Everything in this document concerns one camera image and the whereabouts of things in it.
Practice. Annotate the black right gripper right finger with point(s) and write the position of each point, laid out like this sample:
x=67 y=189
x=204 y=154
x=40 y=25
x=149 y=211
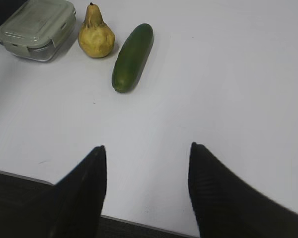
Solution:
x=227 y=207

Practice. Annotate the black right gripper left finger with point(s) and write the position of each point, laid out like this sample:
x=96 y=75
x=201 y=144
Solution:
x=79 y=198

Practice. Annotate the green cucumber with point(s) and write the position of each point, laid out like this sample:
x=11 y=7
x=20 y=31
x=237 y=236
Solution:
x=132 y=58

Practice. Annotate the yellow pear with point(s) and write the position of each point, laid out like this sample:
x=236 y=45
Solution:
x=95 y=37

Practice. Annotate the green lidded glass container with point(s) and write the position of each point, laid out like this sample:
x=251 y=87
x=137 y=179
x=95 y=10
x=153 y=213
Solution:
x=38 y=28

